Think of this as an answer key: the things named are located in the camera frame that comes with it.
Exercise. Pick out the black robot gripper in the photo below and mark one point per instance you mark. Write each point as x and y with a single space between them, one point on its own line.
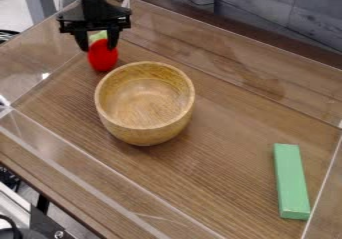
93 18

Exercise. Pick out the red plush strawberry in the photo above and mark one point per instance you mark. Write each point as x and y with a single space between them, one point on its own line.
101 58

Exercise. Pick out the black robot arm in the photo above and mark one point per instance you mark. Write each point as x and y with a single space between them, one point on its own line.
89 3

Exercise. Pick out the light wooden bowl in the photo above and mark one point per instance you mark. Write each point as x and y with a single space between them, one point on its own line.
144 102

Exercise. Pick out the black clamp with bolt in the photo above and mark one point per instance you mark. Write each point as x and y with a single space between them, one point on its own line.
45 226

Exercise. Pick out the green rectangular block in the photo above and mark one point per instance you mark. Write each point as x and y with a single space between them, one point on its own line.
291 188

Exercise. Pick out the clear acrylic enclosure walls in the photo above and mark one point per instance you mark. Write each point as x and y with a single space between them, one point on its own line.
215 144

